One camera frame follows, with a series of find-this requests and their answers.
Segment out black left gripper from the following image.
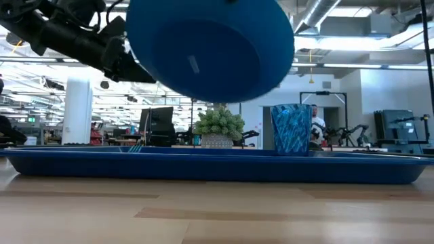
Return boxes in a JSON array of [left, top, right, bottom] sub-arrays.
[[100, 16, 157, 84]]

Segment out blue round plate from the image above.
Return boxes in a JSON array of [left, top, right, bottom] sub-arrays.
[[125, 0, 295, 104]]

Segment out blue translucent patterned cup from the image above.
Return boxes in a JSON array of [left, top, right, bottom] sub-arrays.
[[270, 103, 313, 157]]

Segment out blue plastic tray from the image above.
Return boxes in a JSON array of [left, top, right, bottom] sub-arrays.
[[0, 145, 434, 186]]

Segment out black flat monitor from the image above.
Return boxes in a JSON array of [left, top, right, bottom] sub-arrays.
[[138, 106, 176, 147]]

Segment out white round pillar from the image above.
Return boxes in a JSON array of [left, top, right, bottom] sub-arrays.
[[60, 76, 94, 146]]

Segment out artificial green plant in pot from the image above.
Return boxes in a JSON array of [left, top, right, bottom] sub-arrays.
[[192, 105, 245, 149]]

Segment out person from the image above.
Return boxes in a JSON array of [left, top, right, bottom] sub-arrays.
[[309, 104, 327, 150]]

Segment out black background robot arms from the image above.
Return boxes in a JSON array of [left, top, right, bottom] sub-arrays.
[[325, 123, 370, 147]]

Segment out grey stacked equipment cases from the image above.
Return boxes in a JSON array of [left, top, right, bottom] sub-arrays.
[[374, 108, 430, 155]]

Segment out black cable bundle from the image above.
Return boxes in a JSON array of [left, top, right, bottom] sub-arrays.
[[0, 115, 28, 145]]

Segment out yellow hanging cord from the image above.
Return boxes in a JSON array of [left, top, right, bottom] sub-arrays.
[[307, 49, 315, 85]]

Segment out black stand frame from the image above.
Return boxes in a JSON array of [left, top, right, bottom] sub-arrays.
[[299, 90, 349, 148]]

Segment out silver ventilation duct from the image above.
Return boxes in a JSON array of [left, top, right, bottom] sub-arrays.
[[294, 0, 342, 35]]

